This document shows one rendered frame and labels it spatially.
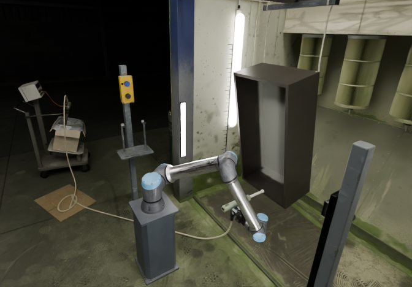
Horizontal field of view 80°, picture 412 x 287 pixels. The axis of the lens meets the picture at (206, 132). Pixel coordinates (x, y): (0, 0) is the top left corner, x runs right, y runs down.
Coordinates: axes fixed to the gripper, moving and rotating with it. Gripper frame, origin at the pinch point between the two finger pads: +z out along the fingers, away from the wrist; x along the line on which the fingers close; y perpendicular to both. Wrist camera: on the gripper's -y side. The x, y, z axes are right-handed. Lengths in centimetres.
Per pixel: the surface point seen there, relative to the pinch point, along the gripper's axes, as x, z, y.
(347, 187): -42, -93, -111
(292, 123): 35, -17, -82
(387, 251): 114, -94, 37
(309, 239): 70, -44, 46
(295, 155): 44, -20, -52
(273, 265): 16, -44, 43
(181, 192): -8, 81, 44
